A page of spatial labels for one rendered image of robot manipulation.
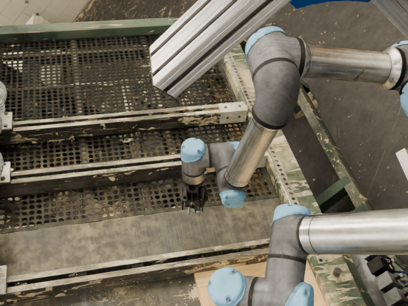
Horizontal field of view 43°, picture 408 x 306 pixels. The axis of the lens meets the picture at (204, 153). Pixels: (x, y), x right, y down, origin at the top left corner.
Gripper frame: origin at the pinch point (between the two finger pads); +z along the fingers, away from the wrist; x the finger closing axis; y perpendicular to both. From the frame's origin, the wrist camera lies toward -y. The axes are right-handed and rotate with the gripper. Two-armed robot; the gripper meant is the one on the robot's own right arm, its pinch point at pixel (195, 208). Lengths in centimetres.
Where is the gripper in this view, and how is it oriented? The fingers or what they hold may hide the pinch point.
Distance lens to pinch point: 186.5
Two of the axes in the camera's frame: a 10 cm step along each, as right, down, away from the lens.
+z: 0.1, 6.7, 7.4
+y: -1.2, 7.3, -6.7
